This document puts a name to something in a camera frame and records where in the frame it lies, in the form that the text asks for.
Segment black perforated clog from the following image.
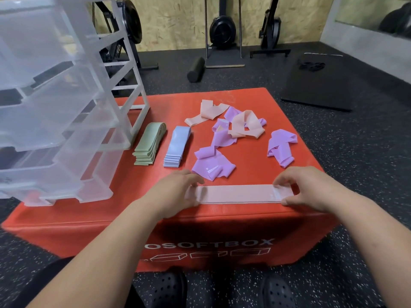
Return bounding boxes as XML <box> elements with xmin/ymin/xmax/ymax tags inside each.
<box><xmin>260</xmin><ymin>274</ymin><xmax>296</xmax><ymax>308</ymax></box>
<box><xmin>152</xmin><ymin>271</ymin><xmax>188</xmax><ymax>308</ymax></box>

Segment wall mirror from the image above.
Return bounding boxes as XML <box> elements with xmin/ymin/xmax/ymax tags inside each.
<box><xmin>335</xmin><ymin>0</ymin><xmax>411</xmax><ymax>41</ymax></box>

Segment person's black trousers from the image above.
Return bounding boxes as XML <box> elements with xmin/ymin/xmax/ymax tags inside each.
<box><xmin>9</xmin><ymin>257</ymin><xmax>145</xmax><ymax>308</ymax></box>

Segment stack of pink bands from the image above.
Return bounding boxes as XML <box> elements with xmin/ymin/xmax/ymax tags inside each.
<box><xmin>185</xmin><ymin>184</ymin><xmax>295</xmax><ymax>205</ymax></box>

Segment stack of blue bands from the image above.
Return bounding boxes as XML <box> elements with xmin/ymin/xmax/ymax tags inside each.
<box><xmin>163</xmin><ymin>126</ymin><xmax>192</xmax><ymax>168</ymax></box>

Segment person's right hand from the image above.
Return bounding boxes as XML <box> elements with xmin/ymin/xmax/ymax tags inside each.
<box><xmin>273</xmin><ymin>166</ymin><xmax>349</xmax><ymax>214</ymax></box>

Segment translucent plastic drawer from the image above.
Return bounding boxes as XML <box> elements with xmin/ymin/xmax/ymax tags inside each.
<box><xmin>0</xmin><ymin>6</ymin><xmax>86</xmax><ymax>90</ymax></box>
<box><xmin>0</xmin><ymin>124</ymin><xmax>131</xmax><ymax>207</ymax></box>
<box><xmin>0</xmin><ymin>62</ymin><xmax>119</xmax><ymax>151</ymax></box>
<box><xmin>77</xmin><ymin>147</ymin><xmax>124</xmax><ymax>204</ymax></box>

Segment person's left forearm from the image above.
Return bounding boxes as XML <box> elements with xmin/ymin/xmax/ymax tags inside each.
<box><xmin>27</xmin><ymin>198</ymin><xmax>161</xmax><ymax>308</ymax></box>

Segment black straps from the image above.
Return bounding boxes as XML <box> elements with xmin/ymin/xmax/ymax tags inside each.
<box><xmin>298</xmin><ymin>62</ymin><xmax>326</xmax><ymax>73</ymax></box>

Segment red soft plyo box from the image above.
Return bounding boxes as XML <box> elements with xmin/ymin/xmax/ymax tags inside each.
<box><xmin>1</xmin><ymin>87</ymin><xmax>340</xmax><ymax>273</ymax></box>

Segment person's right forearm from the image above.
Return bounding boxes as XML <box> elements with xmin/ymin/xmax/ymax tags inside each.
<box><xmin>334</xmin><ymin>192</ymin><xmax>411</xmax><ymax>308</ymax></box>

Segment black ski machine with stand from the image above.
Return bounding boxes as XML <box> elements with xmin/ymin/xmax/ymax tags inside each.
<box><xmin>204</xmin><ymin>0</ymin><xmax>245</xmax><ymax>69</ymax></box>

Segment black foam roller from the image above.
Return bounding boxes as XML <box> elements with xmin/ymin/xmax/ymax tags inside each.
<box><xmin>187</xmin><ymin>56</ymin><xmax>206</xmax><ymax>83</ymax></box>

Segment stack of green bands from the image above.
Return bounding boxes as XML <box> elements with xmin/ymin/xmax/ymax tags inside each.
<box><xmin>132</xmin><ymin>122</ymin><xmax>167</xmax><ymax>166</ymax></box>

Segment clear plastic drawer unit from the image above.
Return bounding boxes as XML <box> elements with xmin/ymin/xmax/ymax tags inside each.
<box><xmin>0</xmin><ymin>0</ymin><xmax>151</xmax><ymax>151</ymax></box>

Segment black exercise mat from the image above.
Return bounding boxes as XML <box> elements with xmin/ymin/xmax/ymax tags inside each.
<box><xmin>281</xmin><ymin>53</ymin><xmax>354</xmax><ymax>112</ymax></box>

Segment black upright rowing machine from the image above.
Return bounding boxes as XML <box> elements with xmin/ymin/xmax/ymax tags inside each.
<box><xmin>250</xmin><ymin>0</ymin><xmax>291</xmax><ymax>59</ymax></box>

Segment person's left hand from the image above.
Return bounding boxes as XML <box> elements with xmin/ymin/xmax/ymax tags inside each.
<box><xmin>141</xmin><ymin>169</ymin><xmax>205</xmax><ymax>220</ymax></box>

